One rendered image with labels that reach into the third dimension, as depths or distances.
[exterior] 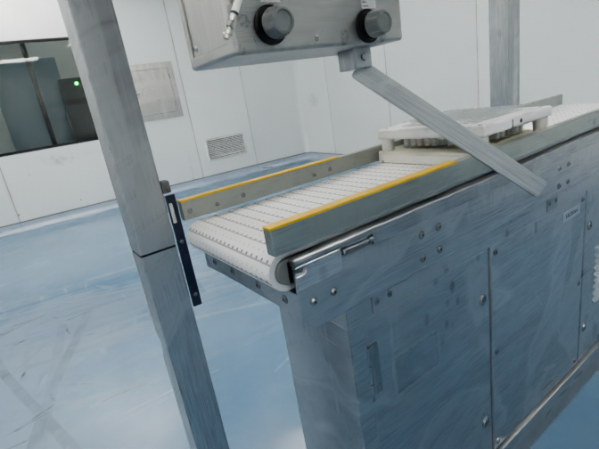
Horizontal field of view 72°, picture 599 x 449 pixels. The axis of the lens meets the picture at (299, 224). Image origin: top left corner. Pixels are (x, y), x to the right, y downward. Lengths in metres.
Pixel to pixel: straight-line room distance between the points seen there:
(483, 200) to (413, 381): 0.34
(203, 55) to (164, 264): 0.38
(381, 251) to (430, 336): 0.28
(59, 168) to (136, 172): 5.02
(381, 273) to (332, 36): 0.31
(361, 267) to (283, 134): 5.99
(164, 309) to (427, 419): 0.53
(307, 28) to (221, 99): 5.68
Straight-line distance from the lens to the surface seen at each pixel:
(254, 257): 0.51
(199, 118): 5.98
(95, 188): 5.74
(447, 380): 0.91
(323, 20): 0.46
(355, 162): 0.89
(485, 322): 0.96
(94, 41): 0.69
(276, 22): 0.39
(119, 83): 0.69
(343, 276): 0.54
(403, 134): 0.88
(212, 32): 0.44
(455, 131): 0.58
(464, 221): 0.72
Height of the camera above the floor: 1.00
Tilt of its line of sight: 17 degrees down
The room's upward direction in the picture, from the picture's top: 9 degrees counter-clockwise
